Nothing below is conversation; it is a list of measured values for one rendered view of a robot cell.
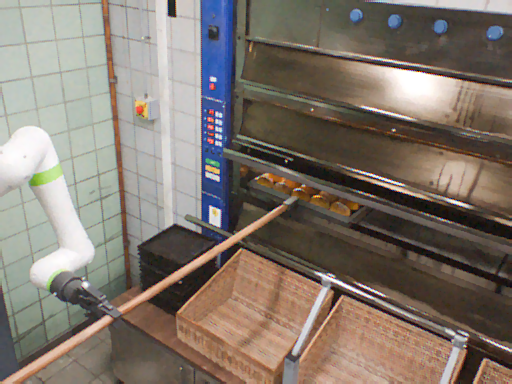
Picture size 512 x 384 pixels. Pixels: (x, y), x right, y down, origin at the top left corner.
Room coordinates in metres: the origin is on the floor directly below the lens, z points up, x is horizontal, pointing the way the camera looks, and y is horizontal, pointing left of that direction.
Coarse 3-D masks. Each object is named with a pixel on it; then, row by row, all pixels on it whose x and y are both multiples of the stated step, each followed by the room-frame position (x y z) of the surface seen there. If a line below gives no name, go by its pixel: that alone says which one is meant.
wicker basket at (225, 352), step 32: (256, 256) 2.10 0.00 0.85; (224, 288) 2.06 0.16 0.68; (288, 288) 1.96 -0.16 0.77; (320, 288) 1.89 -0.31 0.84; (192, 320) 1.87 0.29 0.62; (224, 320) 1.92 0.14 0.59; (288, 320) 1.91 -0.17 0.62; (320, 320) 1.78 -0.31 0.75; (224, 352) 1.71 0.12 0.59; (256, 352) 1.72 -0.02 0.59; (288, 352) 1.56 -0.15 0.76
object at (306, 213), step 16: (240, 192) 2.21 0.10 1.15; (256, 192) 2.17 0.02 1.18; (304, 208) 2.03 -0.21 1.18; (320, 224) 1.95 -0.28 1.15; (336, 224) 1.91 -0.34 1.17; (352, 224) 1.91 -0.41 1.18; (368, 240) 1.82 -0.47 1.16; (384, 240) 1.79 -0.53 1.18; (400, 240) 1.80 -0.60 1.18; (416, 256) 1.71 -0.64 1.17; (432, 256) 1.69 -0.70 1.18; (448, 272) 1.63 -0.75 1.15; (464, 272) 1.60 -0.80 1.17; (480, 272) 1.60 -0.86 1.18; (496, 288) 1.53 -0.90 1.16
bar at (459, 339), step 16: (208, 224) 1.85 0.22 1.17; (240, 240) 1.74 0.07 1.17; (272, 256) 1.65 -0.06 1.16; (304, 272) 1.57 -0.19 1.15; (320, 272) 1.54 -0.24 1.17; (352, 288) 1.46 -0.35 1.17; (320, 304) 1.46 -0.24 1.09; (384, 304) 1.39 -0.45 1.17; (416, 320) 1.32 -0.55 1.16; (304, 336) 1.39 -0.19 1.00; (448, 336) 1.26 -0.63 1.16; (464, 336) 1.25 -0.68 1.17; (288, 368) 1.33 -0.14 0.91; (448, 368) 1.19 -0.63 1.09
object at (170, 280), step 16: (256, 224) 1.81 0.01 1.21; (208, 256) 1.56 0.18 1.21; (176, 272) 1.44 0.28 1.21; (160, 288) 1.36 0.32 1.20; (128, 304) 1.26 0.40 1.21; (112, 320) 1.20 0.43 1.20; (80, 336) 1.11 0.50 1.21; (48, 352) 1.05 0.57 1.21; (64, 352) 1.06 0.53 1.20; (32, 368) 0.99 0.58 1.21
